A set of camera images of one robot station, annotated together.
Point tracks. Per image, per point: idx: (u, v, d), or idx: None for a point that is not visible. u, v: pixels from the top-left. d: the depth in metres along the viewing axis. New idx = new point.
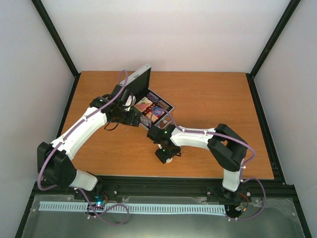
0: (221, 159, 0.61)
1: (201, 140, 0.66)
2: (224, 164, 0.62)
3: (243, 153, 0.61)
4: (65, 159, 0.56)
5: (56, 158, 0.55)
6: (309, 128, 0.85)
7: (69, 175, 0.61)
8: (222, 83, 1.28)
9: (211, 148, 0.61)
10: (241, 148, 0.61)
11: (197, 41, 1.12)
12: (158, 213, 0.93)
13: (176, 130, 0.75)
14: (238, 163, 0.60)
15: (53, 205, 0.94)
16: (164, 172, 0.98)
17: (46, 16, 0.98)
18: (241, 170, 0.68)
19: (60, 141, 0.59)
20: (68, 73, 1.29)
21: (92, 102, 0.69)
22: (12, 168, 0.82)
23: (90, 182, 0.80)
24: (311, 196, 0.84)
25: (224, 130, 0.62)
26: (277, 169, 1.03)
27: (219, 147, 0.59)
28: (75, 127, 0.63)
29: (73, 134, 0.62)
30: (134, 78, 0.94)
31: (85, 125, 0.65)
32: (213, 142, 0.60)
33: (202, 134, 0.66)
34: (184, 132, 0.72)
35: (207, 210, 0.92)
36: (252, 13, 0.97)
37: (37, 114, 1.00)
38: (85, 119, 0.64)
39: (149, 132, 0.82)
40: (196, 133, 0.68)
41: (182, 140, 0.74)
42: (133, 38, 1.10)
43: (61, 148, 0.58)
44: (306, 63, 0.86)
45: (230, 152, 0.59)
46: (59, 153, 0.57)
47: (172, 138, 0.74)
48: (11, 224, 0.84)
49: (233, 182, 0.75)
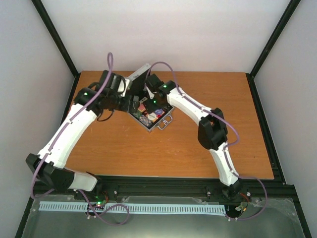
0: (202, 134, 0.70)
1: (194, 113, 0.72)
2: (203, 140, 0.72)
3: (221, 135, 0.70)
4: (54, 171, 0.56)
5: (45, 171, 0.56)
6: (309, 128, 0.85)
7: (64, 179, 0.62)
8: (222, 83, 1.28)
9: (200, 125, 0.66)
10: (221, 131, 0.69)
11: (197, 41, 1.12)
12: (158, 213, 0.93)
13: (175, 90, 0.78)
14: (214, 142, 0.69)
15: (53, 205, 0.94)
16: (164, 172, 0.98)
17: (46, 17, 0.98)
18: (225, 152, 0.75)
19: (46, 152, 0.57)
20: (68, 73, 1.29)
21: (77, 96, 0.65)
22: (12, 168, 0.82)
23: (89, 184, 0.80)
24: (311, 196, 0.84)
25: (217, 113, 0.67)
26: (277, 169, 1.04)
27: (208, 126, 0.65)
28: (60, 134, 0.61)
29: (59, 142, 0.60)
30: (134, 78, 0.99)
31: (71, 128, 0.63)
32: (204, 120, 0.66)
33: (198, 109, 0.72)
34: (182, 96, 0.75)
35: (207, 210, 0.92)
36: (253, 13, 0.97)
37: (37, 113, 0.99)
38: (69, 122, 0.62)
39: (148, 79, 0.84)
40: (193, 105, 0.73)
41: (175, 102, 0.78)
42: (133, 38, 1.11)
43: (48, 159, 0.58)
44: (307, 63, 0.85)
45: (212, 132, 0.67)
46: (47, 165, 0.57)
47: (168, 96, 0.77)
48: (12, 225, 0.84)
49: (225, 174, 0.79)
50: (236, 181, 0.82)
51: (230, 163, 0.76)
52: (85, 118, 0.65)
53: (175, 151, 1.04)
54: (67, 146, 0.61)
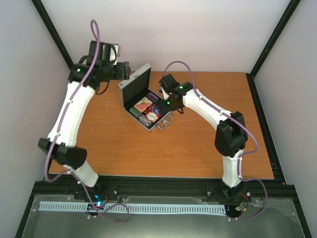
0: (220, 140, 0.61)
1: (212, 117, 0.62)
2: (220, 146, 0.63)
3: (240, 143, 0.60)
4: (68, 150, 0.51)
5: (60, 152, 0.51)
6: (309, 128, 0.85)
7: (78, 155, 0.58)
8: (222, 82, 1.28)
9: (218, 129, 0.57)
10: (240, 138, 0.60)
11: (197, 41, 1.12)
12: (158, 213, 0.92)
13: (192, 91, 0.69)
14: (233, 150, 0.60)
15: (53, 205, 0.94)
16: (165, 172, 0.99)
17: (46, 16, 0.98)
18: (238, 161, 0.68)
19: (55, 135, 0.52)
20: (68, 73, 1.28)
21: (70, 75, 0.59)
22: (12, 167, 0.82)
23: (90, 179, 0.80)
24: (311, 196, 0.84)
25: (237, 117, 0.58)
26: (277, 169, 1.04)
27: (227, 131, 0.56)
28: (64, 115, 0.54)
29: (65, 123, 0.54)
30: (133, 78, 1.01)
31: (73, 107, 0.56)
32: (223, 124, 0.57)
33: (217, 112, 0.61)
34: (199, 98, 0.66)
35: (207, 210, 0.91)
36: (253, 12, 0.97)
37: (37, 113, 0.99)
38: (69, 101, 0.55)
39: (163, 79, 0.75)
40: (210, 108, 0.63)
41: (192, 104, 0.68)
42: (133, 38, 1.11)
43: (60, 140, 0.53)
44: (307, 63, 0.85)
45: (231, 139, 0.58)
46: (59, 146, 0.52)
47: (184, 98, 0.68)
48: (11, 225, 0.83)
49: (231, 177, 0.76)
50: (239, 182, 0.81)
51: (239, 169, 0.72)
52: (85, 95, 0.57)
53: (176, 151, 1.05)
54: (74, 125, 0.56)
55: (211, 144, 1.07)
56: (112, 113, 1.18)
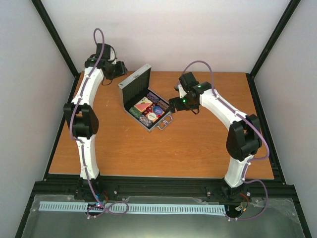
0: (232, 141, 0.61)
1: (227, 118, 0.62)
2: (232, 147, 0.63)
3: (252, 147, 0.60)
4: (90, 109, 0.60)
5: (83, 110, 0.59)
6: (309, 128, 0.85)
7: (95, 123, 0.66)
8: (222, 82, 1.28)
9: (231, 129, 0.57)
10: (253, 142, 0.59)
11: (197, 41, 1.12)
12: (158, 213, 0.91)
13: (209, 91, 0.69)
14: (243, 153, 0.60)
15: (52, 205, 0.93)
16: (165, 172, 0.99)
17: (46, 17, 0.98)
18: (246, 165, 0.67)
19: (78, 97, 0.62)
20: (68, 73, 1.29)
21: (86, 64, 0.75)
22: (12, 167, 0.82)
23: (95, 169, 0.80)
24: (311, 196, 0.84)
25: (253, 121, 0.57)
26: (277, 169, 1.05)
27: (239, 133, 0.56)
28: (85, 86, 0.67)
29: (85, 91, 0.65)
30: (134, 78, 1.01)
31: (91, 81, 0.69)
32: (236, 125, 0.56)
33: (232, 113, 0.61)
34: (216, 98, 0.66)
35: (207, 210, 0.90)
36: (252, 13, 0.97)
37: (37, 113, 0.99)
38: (88, 76, 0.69)
39: (183, 76, 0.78)
40: (226, 108, 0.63)
41: (209, 104, 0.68)
42: (133, 38, 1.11)
43: (82, 103, 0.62)
44: (307, 63, 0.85)
45: (243, 141, 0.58)
46: (82, 106, 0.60)
47: (201, 96, 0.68)
48: (11, 224, 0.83)
49: (233, 178, 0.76)
50: (240, 184, 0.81)
51: (244, 172, 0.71)
52: (98, 70, 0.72)
53: (176, 151, 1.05)
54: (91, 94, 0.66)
55: (211, 144, 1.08)
56: (113, 113, 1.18)
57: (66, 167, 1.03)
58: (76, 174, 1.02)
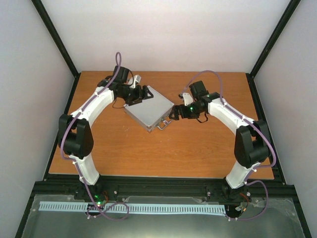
0: (239, 147, 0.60)
1: (234, 123, 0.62)
2: (239, 153, 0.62)
3: (261, 155, 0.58)
4: (86, 126, 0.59)
5: (78, 126, 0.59)
6: (309, 128, 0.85)
7: (89, 143, 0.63)
8: (223, 82, 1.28)
9: (237, 133, 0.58)
10: (262, 149, 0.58)
11: (197, 41, 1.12)
12: (158, 213, 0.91)
13: (218, 100, 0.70)
14: (251, 161, 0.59)
15: (53, 205, 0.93)
16: (165, 172, 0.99)
17: (46, 16, 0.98)
18: (251, 171, 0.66)
19: (79, 112, 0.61)
20: (68, 73, 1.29)
21: (99, 85, 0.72)
22: (11, 167, 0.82)
23: (93, 176, 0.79)
24: (312, 196, 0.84)
25: (261, 126, 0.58)
26: (277, 169, 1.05)
27: (245, 137, 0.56)
28: (90, 102, 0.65)
29: (89, 107, 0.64)
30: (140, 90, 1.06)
31: (98, 99, 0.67)
32: (243, 129, 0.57)
33: (238, 118, 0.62)
34: (224, 106, 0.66)
35: (207, 210, 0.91)
36: (252, 12, 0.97)
37: (37, 112, 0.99)
38: (97, 95, 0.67)
39: (194, 85, 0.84)
40: (233, 114, 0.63)
41: (216, 112, 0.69)
42: (133, 38, 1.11)
43: (81, 118, 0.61)
44: (307, 63, 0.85)
45: (251, 148, 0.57)
46: (79, 121, 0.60)
47: (209, 105, 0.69)
48: (9, 224, 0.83)
49: (235, 180, 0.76)
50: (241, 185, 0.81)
51: (248, 177, 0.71)
52: (109, 92, 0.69)
53: (175, 151, 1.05)
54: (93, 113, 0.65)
55: (211, 144, 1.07)
56: (113, 113, 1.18)
57: (66, 166, 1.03)
58: (76, 174, 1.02)
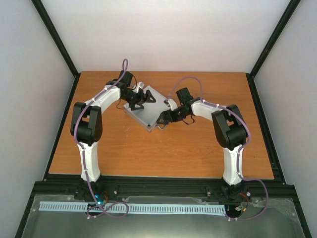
0: (218, 131, 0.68)
1: (210, 112, 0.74)
2: (220, 138, 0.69)
3: (239, 135, 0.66)
4: (98, 112, 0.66)
5: (92, 111, 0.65)
6: (309, 127, 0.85)
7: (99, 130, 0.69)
8: (223, 82, 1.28)
9: (214, 117, 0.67)
10: (239, 130, 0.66)
11: (197, 41, 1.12)
12: (158, 213, 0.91)
13: (198, 100, 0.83)
14: (231, 141, 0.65)
15: (53, 205, 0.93)
16: (165, 172, 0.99)
17: (46, 16, 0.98)
18: (238, 155, 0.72)
19: (91, 100, 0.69)
20: (68, 73, 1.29)
21: (108, 83, 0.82)
22: (11, 166, 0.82)
23: (95, 172, 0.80)
24: (312, 196, 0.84)
25: (233, 109, 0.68)
26: (277, 169, 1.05)
27: (220, 118, 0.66)
28: (102, 94, 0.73)
29: (100, 98, 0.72)
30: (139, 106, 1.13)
31: (106, 93, 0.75)
32: (217, 113, 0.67)
33: (214, 107, 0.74)
34: (203, 102, 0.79)
35: (207, 210, 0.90)
36: (252, 12, 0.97)
37: (37, 112, 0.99)
38: (106, 89, 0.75)
39: (179, 91, 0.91)
40: (209, 106, 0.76)
41: (198, 110, 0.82)
42: (133, 38, 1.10)
43: (93, 105, 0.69)
44: (307, 62, 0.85)
45: (228, 128, 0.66)
46: (92, 108, 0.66)
47: (192, 105, 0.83)
48: (9, 224, 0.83)
49: (230, 174, 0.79)
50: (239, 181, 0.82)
51: (238, 166, 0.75)
52: (118, 89, 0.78)
53: (175, 151, 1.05)
54: (103, 104, 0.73)
55: (211, 144, 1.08)
56: (113, 113, 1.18)
57: (66, 167, 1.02)
58: (76, 174, 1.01)
